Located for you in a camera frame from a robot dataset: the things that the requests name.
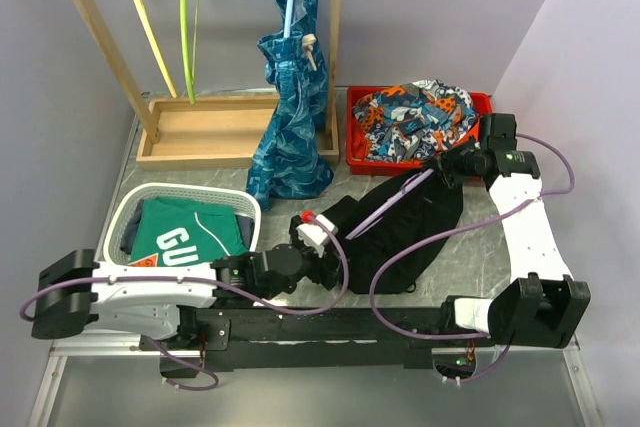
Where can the purple hanger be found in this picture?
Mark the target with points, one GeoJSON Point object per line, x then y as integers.
{"type": "Point", "coordinates": [408, 186]}

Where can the yellow hanger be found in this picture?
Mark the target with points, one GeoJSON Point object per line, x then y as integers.
{"type": "Point", "coordinates": [154, 46]}

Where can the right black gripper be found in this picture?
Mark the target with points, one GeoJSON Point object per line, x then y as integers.
{"type": "Point", "coordinates": [447, 171]}

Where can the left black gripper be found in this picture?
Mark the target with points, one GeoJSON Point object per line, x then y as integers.
{"type": "Point", "coordinates": [321, 273]}

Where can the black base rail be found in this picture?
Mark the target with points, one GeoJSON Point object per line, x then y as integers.
{"type": "Point", "coordinates": [230, 339]}

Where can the colourful patterned shorts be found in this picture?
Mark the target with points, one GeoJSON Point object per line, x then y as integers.
{"type": "Point", "coordinates": [423, 104]}

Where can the blue patterned shorts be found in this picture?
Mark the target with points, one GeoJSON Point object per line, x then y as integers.
{"type": "Point", "coordinates": [287, 163]}

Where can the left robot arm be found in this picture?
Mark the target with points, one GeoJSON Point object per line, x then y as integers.
{"type": "Point", "coordinates": [78, 293]}

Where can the wooden clothes rack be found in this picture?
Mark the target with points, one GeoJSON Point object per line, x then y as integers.
{"type": "Point", "coordinates": [215, 131]}

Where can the green t-shirt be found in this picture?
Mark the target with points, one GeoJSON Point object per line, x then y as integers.
{"type": "Point", "coordinates": [174, 232]}

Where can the black shorts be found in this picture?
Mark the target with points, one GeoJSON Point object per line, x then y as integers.
{"type": "Point", "coordinates": [429, 209]}

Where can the green hanger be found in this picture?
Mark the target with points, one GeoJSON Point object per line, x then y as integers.
{"type": "Point", "coordinates": [189, 38]}

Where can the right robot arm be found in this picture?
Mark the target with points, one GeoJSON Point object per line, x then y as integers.
{"type": "Point", "coordinates": [543, 304]}

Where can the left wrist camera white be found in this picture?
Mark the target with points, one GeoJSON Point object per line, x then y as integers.
{"type": "Point", "coordinates": [313, 231]}

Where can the white laundry basket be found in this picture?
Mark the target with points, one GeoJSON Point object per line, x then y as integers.
{"type": "Point", "coordinates": [242, 203]}

